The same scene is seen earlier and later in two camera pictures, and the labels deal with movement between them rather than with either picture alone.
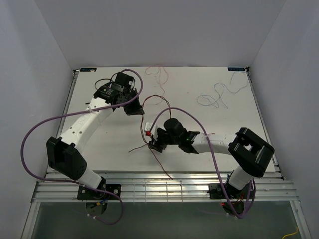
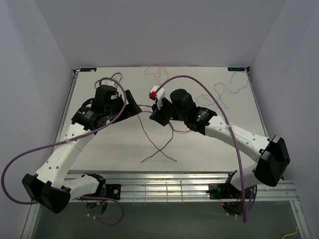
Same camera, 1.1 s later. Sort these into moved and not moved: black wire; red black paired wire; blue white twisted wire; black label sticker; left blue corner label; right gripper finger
Moved: right gripper finger; red black paired wire
Not moved: left blue corner label; blue white twisted wire; black wire; black label sticker
